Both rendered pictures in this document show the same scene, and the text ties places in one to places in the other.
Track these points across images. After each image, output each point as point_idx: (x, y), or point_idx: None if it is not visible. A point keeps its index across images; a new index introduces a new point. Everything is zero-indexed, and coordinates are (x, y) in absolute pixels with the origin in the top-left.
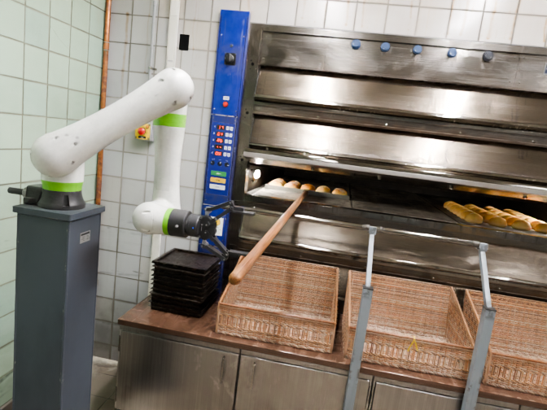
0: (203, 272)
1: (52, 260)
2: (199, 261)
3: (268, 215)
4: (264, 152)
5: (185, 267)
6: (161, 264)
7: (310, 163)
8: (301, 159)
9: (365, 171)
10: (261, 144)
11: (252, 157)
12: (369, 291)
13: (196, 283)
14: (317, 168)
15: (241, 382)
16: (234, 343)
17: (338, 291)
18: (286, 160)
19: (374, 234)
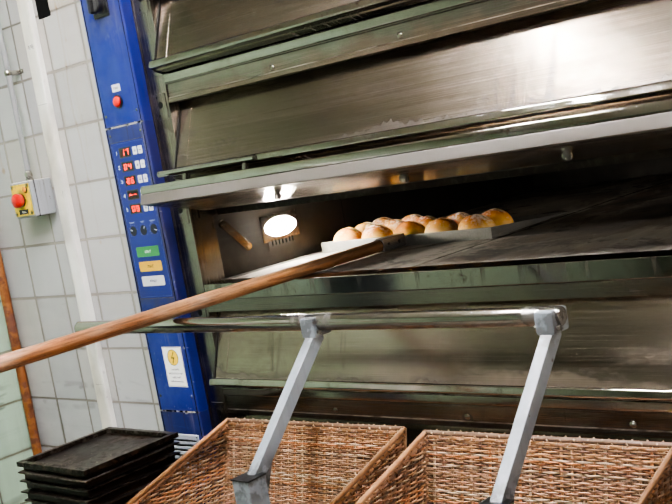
0: (85, 476)
1: None
2: (116, 451)
3: (143, 333)
4: (170, 186)
5: (58, 468)
6: (31, 468)
7: (244, 186)
8: (229, 181)
9: (343, 173)
10: (175, 168)
11: (156, 203)
12: (244, 487)
13: (77, 501)
14: (289, 191)
15: None
16: None
17: (345, 491)
18: (206, 193)
19: (312, 337)
